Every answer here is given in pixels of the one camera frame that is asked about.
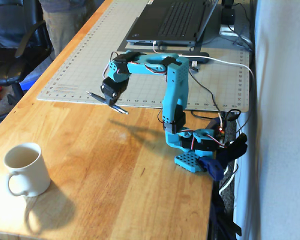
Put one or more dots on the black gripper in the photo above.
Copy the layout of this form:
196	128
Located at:
110	91

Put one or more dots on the standing person body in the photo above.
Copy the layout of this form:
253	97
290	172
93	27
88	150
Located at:
65	25

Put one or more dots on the blue table clamp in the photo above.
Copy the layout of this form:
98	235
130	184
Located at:
215	167

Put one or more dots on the dark grey laptop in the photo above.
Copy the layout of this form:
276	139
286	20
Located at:
175	22

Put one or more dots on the grey gridded cutting mat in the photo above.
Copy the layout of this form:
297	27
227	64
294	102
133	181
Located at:
95	57

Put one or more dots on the black office chair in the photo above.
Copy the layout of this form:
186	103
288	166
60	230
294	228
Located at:
7	57

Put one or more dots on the black usb hub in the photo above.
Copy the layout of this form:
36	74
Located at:
197	57

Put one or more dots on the black device on white base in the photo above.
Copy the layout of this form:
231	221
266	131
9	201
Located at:
227	17

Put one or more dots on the white ceramic mug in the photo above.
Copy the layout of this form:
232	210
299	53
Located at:
27	172

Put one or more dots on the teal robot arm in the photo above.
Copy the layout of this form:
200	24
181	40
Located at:
175	92

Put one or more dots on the blue pen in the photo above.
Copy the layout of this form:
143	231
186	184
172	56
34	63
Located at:
95	96

